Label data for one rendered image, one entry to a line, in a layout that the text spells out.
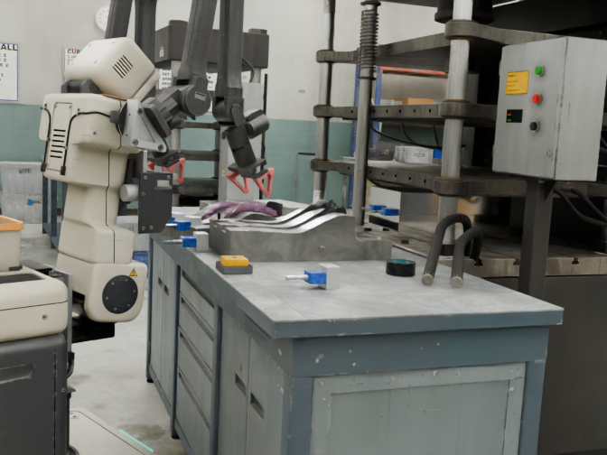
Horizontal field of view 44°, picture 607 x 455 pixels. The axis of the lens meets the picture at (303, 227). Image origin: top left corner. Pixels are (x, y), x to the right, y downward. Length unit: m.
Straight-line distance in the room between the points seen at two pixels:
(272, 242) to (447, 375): 0.67
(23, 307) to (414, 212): 1.64
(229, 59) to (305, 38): 8.16
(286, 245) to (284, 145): 7.88
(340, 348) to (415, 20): 9.56
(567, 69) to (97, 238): 1.36
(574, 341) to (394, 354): 1.29
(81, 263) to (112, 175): 0.24
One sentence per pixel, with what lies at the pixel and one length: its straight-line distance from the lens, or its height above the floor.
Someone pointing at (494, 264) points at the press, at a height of 0.77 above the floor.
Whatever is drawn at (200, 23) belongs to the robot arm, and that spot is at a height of 1.43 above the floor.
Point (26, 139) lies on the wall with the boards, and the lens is 9.27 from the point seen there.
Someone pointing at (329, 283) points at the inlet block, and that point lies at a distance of 1.79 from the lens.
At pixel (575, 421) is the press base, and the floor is 0.19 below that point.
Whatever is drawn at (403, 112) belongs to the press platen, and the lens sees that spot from 2.90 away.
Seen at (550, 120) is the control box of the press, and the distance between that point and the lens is 2.26.
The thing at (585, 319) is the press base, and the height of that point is 0.56.
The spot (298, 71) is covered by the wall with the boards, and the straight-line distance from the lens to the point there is 10.07.
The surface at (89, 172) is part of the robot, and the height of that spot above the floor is 1.04.
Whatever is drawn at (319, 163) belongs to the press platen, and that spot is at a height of 1.02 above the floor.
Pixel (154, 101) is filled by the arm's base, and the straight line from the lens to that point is 1.87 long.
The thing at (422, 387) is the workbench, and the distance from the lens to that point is 1.71.
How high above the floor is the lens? 1.18
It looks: 7 degrees down
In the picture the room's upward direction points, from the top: 3 degrees clockwise
